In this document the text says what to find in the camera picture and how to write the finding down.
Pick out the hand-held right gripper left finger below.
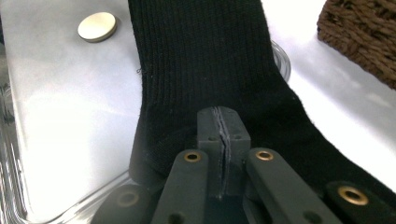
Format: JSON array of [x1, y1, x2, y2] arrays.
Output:
[[196, 105, 226, 201]]

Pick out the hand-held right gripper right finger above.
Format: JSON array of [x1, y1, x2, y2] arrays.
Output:
[[221, 105, 252, 201]]

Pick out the black sock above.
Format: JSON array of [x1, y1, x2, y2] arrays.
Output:
[[127, 0, 396, 216]]

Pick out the clear lid with round knob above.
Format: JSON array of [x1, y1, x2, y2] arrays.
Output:
[[0, 0, 292, 224]]

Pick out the brown wicker basket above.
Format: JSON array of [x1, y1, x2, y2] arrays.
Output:
[[317, 0, 396, 91]]

